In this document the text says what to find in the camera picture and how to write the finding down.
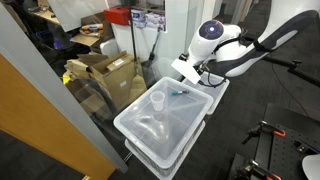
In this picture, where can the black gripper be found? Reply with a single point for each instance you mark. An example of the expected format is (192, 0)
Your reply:
(201, 69)

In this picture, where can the teal capped marker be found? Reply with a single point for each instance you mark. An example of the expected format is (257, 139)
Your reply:
(180, 92)

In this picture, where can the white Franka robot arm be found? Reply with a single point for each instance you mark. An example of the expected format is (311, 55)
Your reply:
(266, 36)

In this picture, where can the translucent plastic measuring cup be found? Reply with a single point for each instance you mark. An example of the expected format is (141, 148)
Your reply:
(157, 101)

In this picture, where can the clear storage box lid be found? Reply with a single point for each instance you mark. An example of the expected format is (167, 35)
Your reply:
(173, 126)

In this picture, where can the large labelled cardboard box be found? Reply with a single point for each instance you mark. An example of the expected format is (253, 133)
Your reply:
(116, 76)

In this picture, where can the cardboard box with black tape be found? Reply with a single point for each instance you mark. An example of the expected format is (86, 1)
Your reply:
(90, 100)

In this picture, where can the straw broom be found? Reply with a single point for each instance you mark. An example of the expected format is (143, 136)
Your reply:
(138, 85)

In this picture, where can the white printed supply boxes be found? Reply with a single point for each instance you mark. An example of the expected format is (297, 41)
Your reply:
(150, 19)

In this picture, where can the black work table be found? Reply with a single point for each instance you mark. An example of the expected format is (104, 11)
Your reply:
(290, 116)

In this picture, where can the spare clear plastic lid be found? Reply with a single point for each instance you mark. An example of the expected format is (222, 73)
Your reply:
(134, 150)

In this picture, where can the black perforated breadboard plate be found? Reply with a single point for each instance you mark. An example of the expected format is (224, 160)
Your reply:
(286, 153)

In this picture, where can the flattened cardboard pieces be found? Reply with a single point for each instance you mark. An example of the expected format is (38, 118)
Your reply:
(80, 65)

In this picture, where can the white board panel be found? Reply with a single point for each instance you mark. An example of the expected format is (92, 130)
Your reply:
(78, 13)

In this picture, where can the orange wooden door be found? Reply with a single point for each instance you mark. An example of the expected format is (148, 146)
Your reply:
(40, 126)

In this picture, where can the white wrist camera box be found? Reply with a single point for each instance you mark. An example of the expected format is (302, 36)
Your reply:
(186, 70)

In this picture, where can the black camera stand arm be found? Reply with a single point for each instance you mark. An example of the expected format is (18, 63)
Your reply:
(293, 68)

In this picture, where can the red wall box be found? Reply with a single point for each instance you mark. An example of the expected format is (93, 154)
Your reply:
(117, 16)

